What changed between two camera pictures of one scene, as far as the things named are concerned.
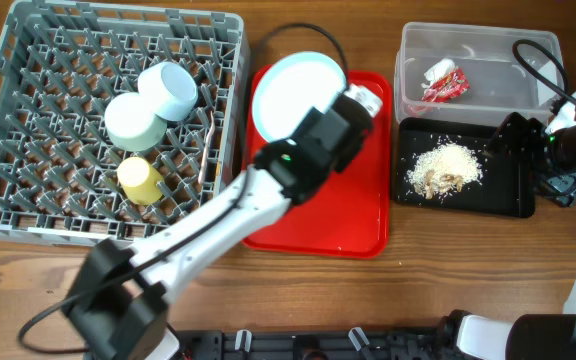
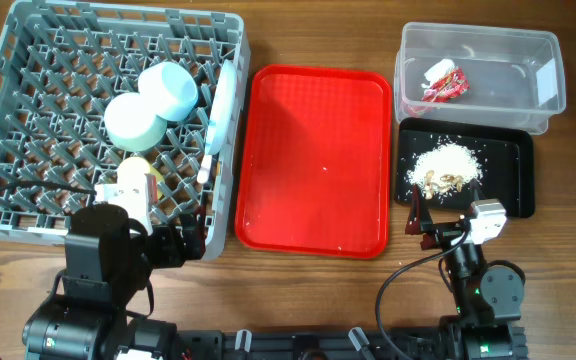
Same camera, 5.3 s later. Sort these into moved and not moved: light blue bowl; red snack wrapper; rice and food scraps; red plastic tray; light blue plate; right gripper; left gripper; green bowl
Moved: right gripper; left gripper; light blue plate
Not moved: rice and food scraps; light blue bowl; red plastic tray; red snack wrapper; green bowl
